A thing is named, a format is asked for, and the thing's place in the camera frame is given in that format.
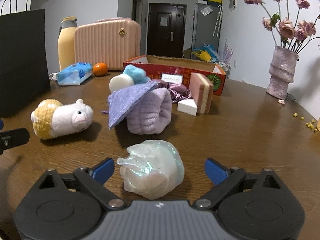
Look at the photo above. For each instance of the blue yellow bags pile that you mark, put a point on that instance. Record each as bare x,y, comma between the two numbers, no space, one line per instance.
206,53

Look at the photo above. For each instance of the purple satin scrunchie bonnet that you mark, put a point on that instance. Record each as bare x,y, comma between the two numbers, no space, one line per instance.
177,91

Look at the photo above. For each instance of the white yellow plush alpaca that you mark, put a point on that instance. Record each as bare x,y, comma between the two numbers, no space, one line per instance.
52,119

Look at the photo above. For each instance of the grey refrigerator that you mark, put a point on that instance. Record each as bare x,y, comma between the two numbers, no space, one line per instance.
206,24

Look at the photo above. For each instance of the pink ribbed small suitcase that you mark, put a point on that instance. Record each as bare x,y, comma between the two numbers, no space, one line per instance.
111,41

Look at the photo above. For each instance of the orange tangerine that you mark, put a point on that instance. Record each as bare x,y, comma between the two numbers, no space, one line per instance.
100,69

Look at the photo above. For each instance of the white charger with cable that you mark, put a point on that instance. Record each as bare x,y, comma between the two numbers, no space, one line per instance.
53,76

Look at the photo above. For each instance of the pink layered cleaning sponge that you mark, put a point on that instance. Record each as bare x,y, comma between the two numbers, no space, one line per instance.
201,89

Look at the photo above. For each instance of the light blue fluffy puff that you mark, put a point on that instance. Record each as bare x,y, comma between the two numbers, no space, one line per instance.
138,75

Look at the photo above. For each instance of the iridescent translucent shower cap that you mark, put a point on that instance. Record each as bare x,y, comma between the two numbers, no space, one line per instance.
153,169

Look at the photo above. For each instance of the blue pocket tissue pack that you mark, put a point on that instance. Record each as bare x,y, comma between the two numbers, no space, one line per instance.
172,78

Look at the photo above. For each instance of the dark brown entrance door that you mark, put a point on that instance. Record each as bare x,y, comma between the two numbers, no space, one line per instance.
166,29

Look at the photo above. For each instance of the yellow thermos jug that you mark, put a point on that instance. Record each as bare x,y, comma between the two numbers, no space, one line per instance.
65,43

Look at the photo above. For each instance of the red cardboard pumpkin box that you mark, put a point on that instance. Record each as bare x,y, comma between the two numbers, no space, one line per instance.
156,66

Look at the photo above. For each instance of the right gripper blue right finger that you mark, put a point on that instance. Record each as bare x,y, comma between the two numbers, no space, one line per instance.
215,171

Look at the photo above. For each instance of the white wall electrical panel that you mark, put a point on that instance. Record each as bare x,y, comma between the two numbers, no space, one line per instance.
232,4

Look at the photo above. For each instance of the black paper shopping bag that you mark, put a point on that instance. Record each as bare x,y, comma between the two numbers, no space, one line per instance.
24,73

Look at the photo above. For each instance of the lavender fluffy towel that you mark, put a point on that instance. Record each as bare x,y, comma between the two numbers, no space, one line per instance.
152,114

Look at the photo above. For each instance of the purple textured vase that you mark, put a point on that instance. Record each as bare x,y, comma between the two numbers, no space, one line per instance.
282,71

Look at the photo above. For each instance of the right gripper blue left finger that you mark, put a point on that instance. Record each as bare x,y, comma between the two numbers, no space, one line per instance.
103,171

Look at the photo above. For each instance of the white cylindrical sponge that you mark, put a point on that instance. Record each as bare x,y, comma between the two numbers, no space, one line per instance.
119,82

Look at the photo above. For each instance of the dried pink roses bouquet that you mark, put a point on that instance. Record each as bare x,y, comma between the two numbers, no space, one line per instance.
295,33

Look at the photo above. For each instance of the yellow crumbs on table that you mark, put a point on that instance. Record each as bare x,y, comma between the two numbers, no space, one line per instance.
310,125

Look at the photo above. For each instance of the white wedge makeup sponge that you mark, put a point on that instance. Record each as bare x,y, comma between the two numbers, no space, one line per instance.
187,106

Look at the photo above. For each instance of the purple knitted cloth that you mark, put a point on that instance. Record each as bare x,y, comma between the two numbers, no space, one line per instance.
122,101

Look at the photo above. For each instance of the purple feather decoration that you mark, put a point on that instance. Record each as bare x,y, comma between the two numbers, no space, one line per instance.
227,53

